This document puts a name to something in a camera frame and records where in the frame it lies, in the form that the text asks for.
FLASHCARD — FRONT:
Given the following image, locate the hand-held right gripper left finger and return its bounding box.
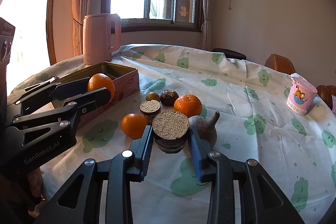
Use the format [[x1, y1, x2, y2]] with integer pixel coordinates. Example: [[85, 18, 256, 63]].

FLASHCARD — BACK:
[[34, 125, 154, 224]]

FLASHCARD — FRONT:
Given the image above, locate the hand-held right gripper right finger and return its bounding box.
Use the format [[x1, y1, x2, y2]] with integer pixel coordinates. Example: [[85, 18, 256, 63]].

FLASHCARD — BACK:
[[188, 126, 305, 224]]

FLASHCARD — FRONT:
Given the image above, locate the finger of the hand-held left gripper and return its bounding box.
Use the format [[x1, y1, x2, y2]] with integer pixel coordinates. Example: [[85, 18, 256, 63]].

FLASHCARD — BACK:
[[12, 87, 112, 136], [7, 76, 91, 109]]

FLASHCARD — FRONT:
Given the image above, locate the brown pear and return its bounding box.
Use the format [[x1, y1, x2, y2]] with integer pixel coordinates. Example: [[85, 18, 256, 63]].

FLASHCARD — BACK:
[[188, 110, 220, 147]]

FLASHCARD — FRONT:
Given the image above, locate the small orange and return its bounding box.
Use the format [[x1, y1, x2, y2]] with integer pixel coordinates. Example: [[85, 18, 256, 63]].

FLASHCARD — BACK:
[[121, 113, 148, 139]]

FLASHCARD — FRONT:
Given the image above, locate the large brown round pastry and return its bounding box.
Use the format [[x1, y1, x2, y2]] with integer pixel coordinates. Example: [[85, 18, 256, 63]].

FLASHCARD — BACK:
[[152, 110, 190, 153]]

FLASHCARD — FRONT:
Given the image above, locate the dark metal tray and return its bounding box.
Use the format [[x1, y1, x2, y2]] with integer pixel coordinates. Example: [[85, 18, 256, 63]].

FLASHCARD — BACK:
[[8, 61, 139, 130]]

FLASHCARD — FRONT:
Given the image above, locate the person's left hand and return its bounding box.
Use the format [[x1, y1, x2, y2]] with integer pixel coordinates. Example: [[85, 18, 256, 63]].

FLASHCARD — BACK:
[[28, 169, 46, 203]]

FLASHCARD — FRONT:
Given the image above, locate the small brown round pastry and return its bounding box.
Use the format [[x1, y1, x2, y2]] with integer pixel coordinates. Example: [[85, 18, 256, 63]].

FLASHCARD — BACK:
[[140, 100, 161, 125]]

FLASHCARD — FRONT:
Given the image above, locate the dark wrinkled round fruit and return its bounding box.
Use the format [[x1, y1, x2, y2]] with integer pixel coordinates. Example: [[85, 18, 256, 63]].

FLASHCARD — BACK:
[[160, 90, 179, 106]]

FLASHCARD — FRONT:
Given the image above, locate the pink electric kettle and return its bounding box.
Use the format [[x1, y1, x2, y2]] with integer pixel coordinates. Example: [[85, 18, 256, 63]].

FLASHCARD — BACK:
[[83, 13, 122, 65]]

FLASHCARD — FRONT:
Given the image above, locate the dark round stool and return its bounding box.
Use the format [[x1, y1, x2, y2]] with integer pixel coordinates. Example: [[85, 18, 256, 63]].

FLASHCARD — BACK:
[[212, 48, 247, 60]]

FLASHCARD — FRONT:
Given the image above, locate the pink cartoon cup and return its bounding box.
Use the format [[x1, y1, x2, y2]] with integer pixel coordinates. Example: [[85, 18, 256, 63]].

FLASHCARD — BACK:
[[286, 76, 318, 115]]

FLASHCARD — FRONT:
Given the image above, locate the brown leather sofa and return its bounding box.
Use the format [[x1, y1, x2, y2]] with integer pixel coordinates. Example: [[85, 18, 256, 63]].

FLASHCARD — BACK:
[[316, 84, 336, 111]]

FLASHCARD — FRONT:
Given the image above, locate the beige curtain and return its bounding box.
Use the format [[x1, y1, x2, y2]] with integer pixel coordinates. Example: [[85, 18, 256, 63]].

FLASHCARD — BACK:
[[198, 0, 218, 50]]

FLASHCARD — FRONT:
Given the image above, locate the wooden door frame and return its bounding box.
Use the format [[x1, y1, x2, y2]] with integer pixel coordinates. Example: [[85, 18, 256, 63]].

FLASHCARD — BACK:
[[46, 0, 66, 65]]

